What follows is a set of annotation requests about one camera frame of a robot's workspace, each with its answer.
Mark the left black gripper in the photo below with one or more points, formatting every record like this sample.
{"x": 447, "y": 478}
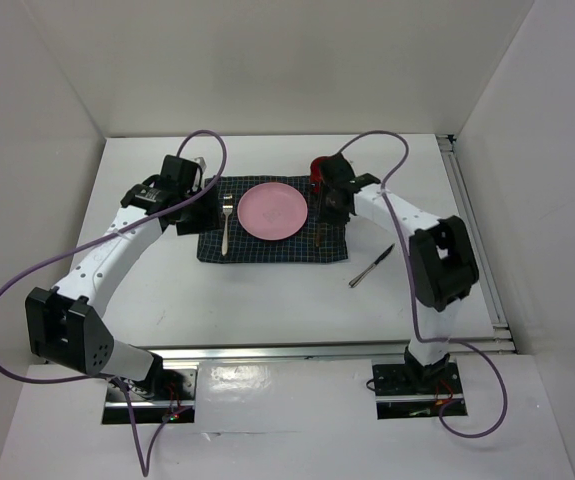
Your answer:
{"x": 209, "y": 219}

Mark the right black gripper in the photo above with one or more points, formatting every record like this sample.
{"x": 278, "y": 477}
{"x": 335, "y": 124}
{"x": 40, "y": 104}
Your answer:
{"x": 329, "y": 216}

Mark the silver fork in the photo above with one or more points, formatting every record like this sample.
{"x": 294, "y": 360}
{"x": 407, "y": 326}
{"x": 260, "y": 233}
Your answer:
{"x": 227, "y": 209}

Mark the brown wooden spoon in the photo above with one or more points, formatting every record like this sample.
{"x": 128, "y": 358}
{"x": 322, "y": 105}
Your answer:
{"x": 319, "y": 223}

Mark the dark checkered cloth napkin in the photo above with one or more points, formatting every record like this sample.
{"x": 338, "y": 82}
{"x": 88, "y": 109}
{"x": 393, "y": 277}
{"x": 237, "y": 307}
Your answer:
{"x": 246, "y": 249}

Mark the red mug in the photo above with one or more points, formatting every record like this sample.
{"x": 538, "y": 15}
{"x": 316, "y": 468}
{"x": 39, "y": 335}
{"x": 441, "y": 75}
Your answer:
{"x": 317, "y": 177}

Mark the pink plate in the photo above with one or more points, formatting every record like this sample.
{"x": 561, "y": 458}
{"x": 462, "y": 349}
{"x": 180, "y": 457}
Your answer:
{"x": 272, "y": 211}

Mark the silver table knife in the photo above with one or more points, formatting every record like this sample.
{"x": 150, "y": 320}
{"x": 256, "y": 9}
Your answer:
{"x": 360, "y": 277}

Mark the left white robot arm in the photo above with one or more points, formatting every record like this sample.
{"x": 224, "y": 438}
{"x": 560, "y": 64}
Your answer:
{"x": 65, "y": 323}

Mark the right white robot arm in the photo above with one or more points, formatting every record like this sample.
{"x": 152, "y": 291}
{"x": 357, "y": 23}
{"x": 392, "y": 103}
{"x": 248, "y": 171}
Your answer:
{"x": 439, "y": 261}

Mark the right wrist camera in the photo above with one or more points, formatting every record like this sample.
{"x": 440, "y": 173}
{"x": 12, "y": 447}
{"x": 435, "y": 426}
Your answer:
{"x": 335, "y": 170}

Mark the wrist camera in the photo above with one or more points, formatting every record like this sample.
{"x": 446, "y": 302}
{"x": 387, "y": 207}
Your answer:
{"x": 335, "y": 170}
{"x": 182, "y": 175}

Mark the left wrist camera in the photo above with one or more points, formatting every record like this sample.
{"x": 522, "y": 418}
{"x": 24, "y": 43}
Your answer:
{"x": 182, "y": 175}

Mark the front aluminium rail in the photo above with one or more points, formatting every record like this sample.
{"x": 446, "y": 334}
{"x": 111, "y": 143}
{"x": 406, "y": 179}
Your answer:
{"x": 278, "y": 352}

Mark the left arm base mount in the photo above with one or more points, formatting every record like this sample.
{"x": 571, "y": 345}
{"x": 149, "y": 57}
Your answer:
{"x": 174, "y": 403}

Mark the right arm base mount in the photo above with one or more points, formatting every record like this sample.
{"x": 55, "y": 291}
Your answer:
{"x": 397, "y": 397}

